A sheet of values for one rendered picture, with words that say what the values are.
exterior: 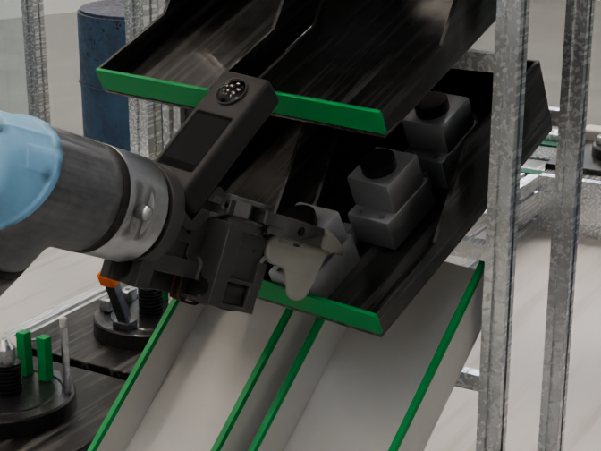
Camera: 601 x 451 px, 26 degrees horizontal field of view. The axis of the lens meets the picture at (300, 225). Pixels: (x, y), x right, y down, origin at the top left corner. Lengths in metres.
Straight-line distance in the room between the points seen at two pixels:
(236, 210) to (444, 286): 0.30
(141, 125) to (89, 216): 1.75
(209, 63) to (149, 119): 1.47
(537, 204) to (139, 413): 1.23
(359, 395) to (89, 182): 0.42
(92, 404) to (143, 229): 0.58
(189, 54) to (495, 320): 0.35
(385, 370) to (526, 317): 0.81
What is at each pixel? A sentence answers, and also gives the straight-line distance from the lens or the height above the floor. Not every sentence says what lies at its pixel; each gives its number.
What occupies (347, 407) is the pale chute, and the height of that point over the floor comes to 1.08.
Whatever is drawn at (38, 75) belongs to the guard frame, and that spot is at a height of 1.06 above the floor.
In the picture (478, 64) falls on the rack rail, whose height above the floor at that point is 1.38.
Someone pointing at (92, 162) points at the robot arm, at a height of 1.37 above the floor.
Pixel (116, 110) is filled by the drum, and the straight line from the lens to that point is 4.94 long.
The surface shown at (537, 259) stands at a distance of 2.19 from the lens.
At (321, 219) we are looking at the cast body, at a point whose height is 1.26.
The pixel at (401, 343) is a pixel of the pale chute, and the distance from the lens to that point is 1.16.
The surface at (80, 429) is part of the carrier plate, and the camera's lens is 1.37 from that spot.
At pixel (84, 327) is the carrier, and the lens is 1.62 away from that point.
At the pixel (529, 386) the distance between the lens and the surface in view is 1.73.
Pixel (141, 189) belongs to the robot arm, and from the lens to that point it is 0.86.
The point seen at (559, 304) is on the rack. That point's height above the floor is 1.12.
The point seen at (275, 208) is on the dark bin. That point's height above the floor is 1.25.
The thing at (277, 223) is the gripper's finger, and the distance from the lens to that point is 0.95.
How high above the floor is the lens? 1.59
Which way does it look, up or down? 18 degrees down
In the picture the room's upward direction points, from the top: straight up
